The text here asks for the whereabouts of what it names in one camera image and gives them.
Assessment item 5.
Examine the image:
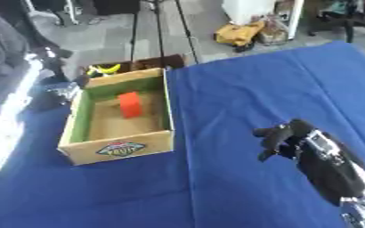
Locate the black tripod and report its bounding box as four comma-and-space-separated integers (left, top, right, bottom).
127, 0, 201, 66

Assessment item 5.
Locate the clear plastic bag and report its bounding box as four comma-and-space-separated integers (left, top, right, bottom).
255, 16, 292, 46

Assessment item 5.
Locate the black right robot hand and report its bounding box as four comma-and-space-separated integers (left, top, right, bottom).
251, 118, 365, 207

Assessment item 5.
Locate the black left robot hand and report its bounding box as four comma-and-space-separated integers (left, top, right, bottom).
25, 46, 85, 114

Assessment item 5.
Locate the red rectangular block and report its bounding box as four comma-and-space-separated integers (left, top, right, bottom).
117, 91, 144, 119

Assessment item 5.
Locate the yellow toy banana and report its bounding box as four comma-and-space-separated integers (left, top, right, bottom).
85, 63, 124, 78

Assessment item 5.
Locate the black chair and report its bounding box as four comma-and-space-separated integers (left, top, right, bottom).
305, 0, 365, 44

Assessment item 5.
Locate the tan cardboard box green inside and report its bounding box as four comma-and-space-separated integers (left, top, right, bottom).
56, 67, 176, 167

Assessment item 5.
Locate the person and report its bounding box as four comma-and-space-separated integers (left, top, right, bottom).
0, 8, 33, 112

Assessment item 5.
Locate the white cabinet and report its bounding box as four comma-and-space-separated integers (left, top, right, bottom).
220, 0, 307, 41

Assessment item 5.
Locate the brown cardboard box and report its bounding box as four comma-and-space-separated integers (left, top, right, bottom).
79, 53, 188, 80

